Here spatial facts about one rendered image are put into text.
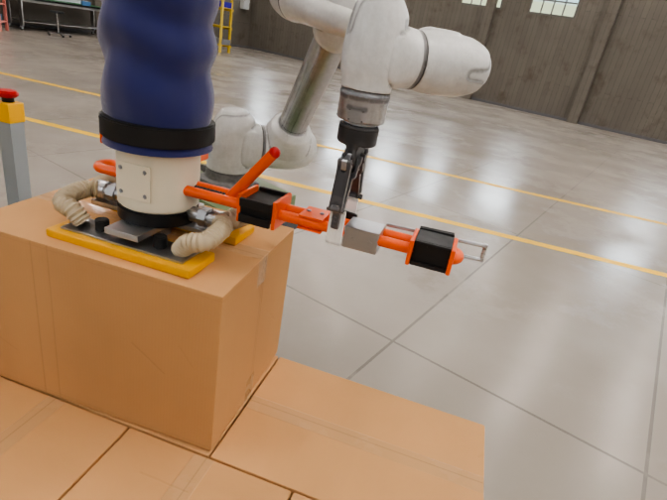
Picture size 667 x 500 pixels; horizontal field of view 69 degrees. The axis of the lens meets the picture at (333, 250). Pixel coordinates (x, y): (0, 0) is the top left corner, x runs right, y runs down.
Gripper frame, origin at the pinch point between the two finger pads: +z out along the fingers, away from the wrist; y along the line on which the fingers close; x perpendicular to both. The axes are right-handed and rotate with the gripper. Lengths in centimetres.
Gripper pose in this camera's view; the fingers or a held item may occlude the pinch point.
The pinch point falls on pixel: (341, 224)
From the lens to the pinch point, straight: 96.8
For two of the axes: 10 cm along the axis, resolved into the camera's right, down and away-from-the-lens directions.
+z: -1.6, 9.0, 4.1
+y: -3.0, 3.5, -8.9
